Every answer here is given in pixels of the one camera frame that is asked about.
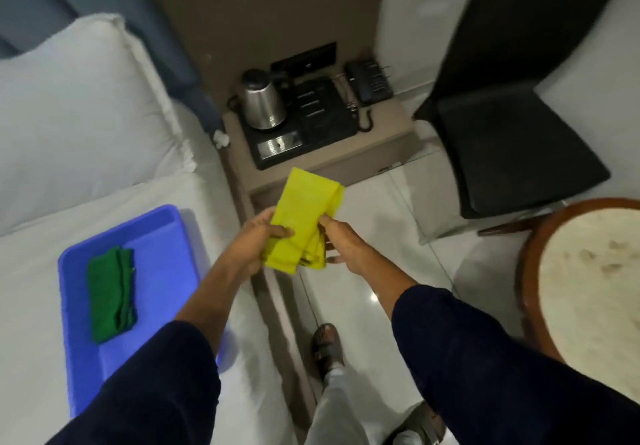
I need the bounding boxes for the person's left hand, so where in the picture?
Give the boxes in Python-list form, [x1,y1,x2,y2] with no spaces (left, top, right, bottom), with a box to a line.
[223,206,295,280]

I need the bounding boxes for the person's right hand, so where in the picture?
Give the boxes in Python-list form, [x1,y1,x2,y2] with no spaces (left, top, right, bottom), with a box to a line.
[318,214,376,276]

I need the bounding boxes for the yellow cloth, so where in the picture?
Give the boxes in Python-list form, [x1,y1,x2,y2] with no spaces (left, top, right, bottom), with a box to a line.
[262,167,346,275]

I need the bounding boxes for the person's right forearm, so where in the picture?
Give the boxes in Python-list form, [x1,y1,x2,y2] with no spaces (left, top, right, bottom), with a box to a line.
[356,247,640,445]

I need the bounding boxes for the person's left forearm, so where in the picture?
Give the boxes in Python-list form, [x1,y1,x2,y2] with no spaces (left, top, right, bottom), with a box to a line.
[46,252,253,445]

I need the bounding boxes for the beige bedside table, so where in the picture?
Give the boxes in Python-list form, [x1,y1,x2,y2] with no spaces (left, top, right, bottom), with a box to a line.
[221,95,423,211]

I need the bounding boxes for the black kettle tray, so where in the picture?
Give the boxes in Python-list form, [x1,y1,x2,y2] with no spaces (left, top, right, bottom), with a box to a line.
[238,76,361,171]

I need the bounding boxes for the person's left sandal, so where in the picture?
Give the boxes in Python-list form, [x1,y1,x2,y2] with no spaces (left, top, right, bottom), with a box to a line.
[312,323,346,380]

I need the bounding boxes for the person's sandal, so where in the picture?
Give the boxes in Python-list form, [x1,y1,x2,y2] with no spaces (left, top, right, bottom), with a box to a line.
[312,323,346,380]
[384,401,447,445]

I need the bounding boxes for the white bed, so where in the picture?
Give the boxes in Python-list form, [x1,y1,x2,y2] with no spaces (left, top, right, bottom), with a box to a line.
[0,100,301,445]

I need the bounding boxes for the steel electric kettle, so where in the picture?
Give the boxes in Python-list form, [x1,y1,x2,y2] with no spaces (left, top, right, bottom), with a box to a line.
[227,68,293,131]

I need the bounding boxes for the black desk telephone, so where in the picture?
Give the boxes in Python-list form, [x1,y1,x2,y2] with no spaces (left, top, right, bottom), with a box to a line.
[344,57,395,107]

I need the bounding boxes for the blue plastic tray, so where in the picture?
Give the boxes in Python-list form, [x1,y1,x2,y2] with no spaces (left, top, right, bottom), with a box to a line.
[57,204,238,419]

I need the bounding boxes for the green folded cloth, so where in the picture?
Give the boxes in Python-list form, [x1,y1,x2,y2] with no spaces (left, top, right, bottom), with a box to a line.
[86,246,138,345]

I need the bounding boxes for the person's grey trouser leg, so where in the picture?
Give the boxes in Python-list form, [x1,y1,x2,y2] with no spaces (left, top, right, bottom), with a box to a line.
[304,366,371,445]

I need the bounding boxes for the black chair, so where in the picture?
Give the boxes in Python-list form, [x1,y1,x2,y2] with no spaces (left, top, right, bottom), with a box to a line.
[413,0,631,238]

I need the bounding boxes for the person's right sandal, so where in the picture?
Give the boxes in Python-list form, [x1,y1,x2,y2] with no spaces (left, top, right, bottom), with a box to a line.
[384,401,447,445]

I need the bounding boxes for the white pillow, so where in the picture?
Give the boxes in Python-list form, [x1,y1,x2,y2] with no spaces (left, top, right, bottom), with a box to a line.
[0,13,197,236]

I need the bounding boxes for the round marble top table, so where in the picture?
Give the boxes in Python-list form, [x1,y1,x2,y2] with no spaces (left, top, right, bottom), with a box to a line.
[515,197,640,405]

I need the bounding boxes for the blue padded headboard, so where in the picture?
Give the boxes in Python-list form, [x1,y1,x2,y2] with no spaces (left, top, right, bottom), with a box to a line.
[0,0,224,136]

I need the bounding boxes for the black wall socket panel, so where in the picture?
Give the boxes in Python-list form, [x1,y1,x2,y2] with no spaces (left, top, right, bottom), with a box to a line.
[270,42,338,78]

